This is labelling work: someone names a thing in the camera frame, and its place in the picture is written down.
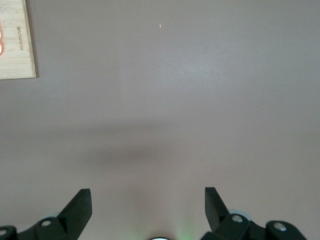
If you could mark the toy orange slice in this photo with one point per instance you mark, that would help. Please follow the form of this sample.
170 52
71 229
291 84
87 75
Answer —
1 48

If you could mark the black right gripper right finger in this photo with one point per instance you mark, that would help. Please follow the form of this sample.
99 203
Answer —
217 215

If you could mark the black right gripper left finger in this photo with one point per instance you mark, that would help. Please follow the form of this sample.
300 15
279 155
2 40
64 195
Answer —
75 215

